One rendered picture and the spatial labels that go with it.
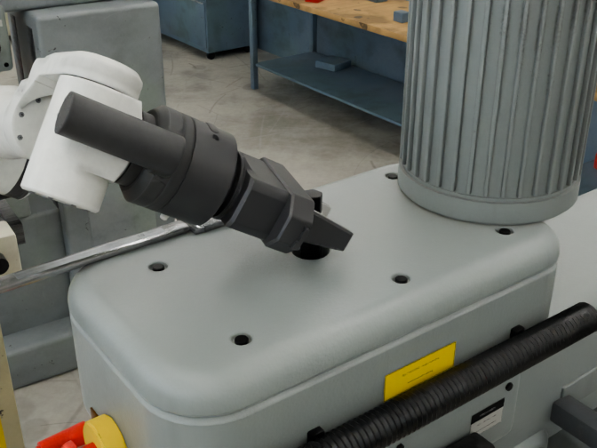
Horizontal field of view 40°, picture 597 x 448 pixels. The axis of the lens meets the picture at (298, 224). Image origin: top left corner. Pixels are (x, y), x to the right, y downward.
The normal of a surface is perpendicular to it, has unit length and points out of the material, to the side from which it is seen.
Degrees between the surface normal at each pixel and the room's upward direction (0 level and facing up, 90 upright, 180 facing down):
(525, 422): 90
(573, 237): 0
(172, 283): 0
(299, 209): 53
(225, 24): 90
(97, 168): 71
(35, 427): 0
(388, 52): 90
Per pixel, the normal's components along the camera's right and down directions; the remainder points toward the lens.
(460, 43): -0.64, 0.36
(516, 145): 0.00, 0.46
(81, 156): 0.44, 0.06
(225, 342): 0.00, -0.89
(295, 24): -0.80, 0.27
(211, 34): 0.59, 0.37
